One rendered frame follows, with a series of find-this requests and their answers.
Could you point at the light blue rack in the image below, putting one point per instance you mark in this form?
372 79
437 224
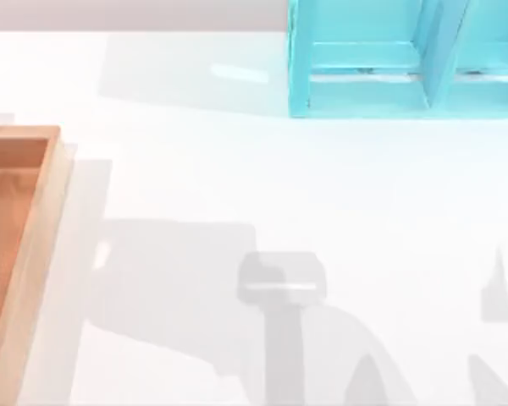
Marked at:
364 97

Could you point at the shallow salmon-coloured box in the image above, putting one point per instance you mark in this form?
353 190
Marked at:
8 211

